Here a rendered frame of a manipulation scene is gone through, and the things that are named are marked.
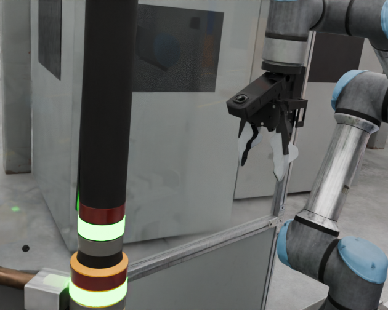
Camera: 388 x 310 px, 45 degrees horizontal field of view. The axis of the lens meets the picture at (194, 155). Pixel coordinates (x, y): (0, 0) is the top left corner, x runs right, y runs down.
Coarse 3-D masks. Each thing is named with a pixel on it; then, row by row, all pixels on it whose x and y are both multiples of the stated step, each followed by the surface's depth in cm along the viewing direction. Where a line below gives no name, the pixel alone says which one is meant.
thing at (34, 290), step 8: (40, 272) 38; (48, 272) 38; (56, 272) 38; (64, 272) 38; (32, 280) 37; (40, 280) 37; (24, 288) 36; (32, 288) 36; (40, 288) 36; (48, 288) 36; (56, 288) 36; (64, 288) 36; (24, 296) 36; (32, 296) 36; (40, 296) 36; (48, 296) 36; (56, 296) 36; (64, 296) 37; (32, 304) 36; (40, 304) 36; (48, 304) 36; (56, 304) 36; (64, 304) 37
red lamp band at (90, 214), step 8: (80, 208) 33; (88, 208) 33; (112, 208) 33; (120, 208) 33; (80, 216) 34; (88, 216) 33; (96, 216) 33; (104, 216) 33; (112, 216) 33; (120, 216) 34
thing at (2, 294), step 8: (32, 272) 52; (0, 288) 51; (8, 288) 51; (16, 288) 51; (0, 296) 50; (8, 296) 50; (16, 296) 50; (0, 304) 50; (8, 304) 50; (16, 304) 50; (24, 304) 50
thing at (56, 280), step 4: (48, 276) 37; (52, 276) 37; (56, 276) 37; (60, 276) 37; (44, 280) 37; (48, 280) 37; (52, 280) 37; (56, 280) 37; (60, 280) 37; (64, 280) 37; (68, 280) 37; (48, 284) 37; (52, 284) 37; (56, 284) 37; (60, 284) 37; (64, 284) 37; (68, 284) 37; (68, 288) 37; (68, 292) 37; (68, 296) 37
